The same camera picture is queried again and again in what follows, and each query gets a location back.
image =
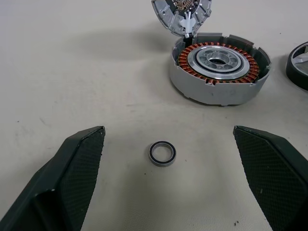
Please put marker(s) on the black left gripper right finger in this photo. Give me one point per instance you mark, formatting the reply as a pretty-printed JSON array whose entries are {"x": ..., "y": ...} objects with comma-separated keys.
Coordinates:
[{"x": 269, "y": 173}]

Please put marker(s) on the silver motor stator housing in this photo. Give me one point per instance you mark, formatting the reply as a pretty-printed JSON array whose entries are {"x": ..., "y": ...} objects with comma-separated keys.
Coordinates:
[{"x": 216, "y": 93}]

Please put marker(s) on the round silver black disc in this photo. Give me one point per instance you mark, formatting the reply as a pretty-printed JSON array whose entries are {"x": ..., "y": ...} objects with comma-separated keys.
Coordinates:
[{"x": 163, "y": 16}]

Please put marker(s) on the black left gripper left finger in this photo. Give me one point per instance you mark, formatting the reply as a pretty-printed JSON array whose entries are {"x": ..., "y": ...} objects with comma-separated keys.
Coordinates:
[{"x": 60, "y": 183}]

